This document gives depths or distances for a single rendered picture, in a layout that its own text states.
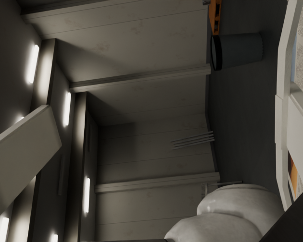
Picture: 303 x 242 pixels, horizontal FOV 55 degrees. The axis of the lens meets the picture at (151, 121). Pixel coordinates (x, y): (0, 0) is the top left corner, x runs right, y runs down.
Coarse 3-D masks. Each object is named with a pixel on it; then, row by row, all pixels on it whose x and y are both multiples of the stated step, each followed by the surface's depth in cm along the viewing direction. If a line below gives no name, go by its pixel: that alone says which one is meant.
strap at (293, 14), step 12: (300, 0) 13; (288, 12) 14; (300, 12) 13; (288, 24) 13; (288, 36) 13; (288, 48) 13; (288, 60) 14; (288, 72) 14; (288, 84) 14; (276, 96) 15; (288, 96) 14; (276, 108) 15; (276, 120) 16; (276, 132) 16; (276, 144) 16; (276, 156) 17; (276, 168) 17; (288, 192) 16; (288, 204) 17
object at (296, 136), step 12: (300, 96) 14; (288, 108) 14; (300, 108) 13; (288, 120) 15; (300, 120) 12; (288, 132) 15; (300, 132) 12; (288, 144) 15; (300, 144) 12; (300, 156) 12; (300, 168) 13
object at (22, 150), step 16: (32, 112) 17; (48, 112) 18; (16, 128) 15; (32, 128) 16; (48, 128) 18; (0, 144) 13; (16, 144) 15; (32, 144) 16; (48, 144) 18; (0, 160) 13; (16, 160) 14; (32, 160) 16; (48, 160) 17; (0, 176) 13; (16, 176) 14; (32, 176) 16; (0, 192) 13; (16, 192) 14; (0, 208) 13
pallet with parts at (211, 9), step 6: (204, 0) 709; (210, 0) 708; (216, 0) 642; (210, 6) 723; (216, 6) 697; (210, 12) 736; (216, 12) 714; (210, 18) 748; (216, 18) 688; (216, 30) 728
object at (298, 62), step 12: (288, 0) 31; (300, 24) 25; (300, 36) 25; (300, 48) 25; (300, 60) 25; (300, 72) 25; (300, 84) 25; (288, 156) 32; (288, 168) 33; (300, 180) 26; (300, 192) 26
